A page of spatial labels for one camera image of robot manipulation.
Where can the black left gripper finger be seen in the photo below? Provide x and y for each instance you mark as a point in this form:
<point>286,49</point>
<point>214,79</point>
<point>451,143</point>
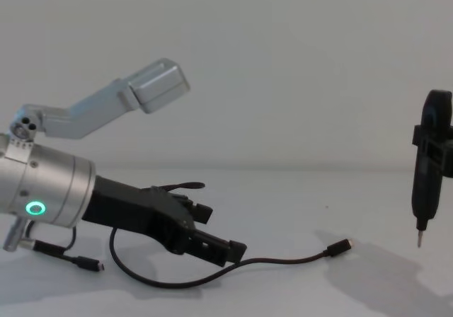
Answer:
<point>198,211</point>
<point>216,248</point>

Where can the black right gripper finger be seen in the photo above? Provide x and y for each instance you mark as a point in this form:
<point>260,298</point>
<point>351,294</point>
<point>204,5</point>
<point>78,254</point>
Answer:
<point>422,135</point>

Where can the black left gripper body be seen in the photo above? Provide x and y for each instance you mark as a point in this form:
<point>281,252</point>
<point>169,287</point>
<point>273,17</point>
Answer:
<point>141,211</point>

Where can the black electric screwdriver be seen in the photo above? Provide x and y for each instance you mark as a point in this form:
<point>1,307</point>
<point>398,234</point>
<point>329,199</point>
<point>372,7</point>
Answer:
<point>430,196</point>

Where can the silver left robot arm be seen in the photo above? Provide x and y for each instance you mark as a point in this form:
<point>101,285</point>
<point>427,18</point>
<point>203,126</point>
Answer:
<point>53,189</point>

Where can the white table cloth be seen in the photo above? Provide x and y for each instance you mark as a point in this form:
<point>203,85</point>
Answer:
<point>283,295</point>

